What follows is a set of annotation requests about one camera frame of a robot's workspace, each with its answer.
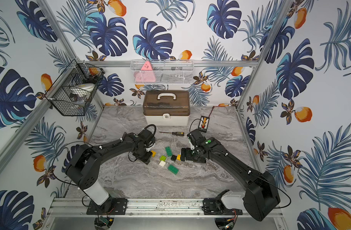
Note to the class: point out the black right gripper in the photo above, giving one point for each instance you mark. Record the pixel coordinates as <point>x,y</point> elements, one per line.
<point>187,157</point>

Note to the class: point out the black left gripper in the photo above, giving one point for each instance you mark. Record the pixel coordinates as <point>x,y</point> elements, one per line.
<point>144,156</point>

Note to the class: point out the dark green long brick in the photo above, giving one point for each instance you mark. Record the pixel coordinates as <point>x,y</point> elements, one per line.
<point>168,151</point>
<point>173,169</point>

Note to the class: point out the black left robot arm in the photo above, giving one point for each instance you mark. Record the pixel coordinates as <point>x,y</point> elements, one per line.
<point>84,166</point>

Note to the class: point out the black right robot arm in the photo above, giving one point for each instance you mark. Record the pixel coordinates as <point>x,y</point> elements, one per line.
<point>261,194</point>

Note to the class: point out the black square brick centre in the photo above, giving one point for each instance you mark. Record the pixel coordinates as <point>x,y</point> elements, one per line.
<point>173,158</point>

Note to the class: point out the white square brick lower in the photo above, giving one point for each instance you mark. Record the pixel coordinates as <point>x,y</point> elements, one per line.
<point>162,163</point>

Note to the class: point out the black card with arrows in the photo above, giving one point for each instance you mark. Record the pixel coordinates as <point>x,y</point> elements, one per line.
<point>203,124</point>

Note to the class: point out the brown lid storage box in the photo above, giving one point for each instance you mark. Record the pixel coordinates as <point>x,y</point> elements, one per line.
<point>167,107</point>

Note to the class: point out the pink triangle sign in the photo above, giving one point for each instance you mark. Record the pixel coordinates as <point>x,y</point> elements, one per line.
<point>145,74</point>

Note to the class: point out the white object in basket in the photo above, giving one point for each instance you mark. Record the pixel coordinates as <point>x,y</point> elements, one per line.
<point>82,88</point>

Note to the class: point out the black handle screwdriver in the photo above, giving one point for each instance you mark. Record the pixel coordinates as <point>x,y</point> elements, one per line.
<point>181,134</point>

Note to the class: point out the white wire shelf basket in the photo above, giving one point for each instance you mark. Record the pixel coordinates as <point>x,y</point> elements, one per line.
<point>174,72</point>

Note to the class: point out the black wire basket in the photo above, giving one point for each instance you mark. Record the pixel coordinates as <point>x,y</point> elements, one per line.
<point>72,93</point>

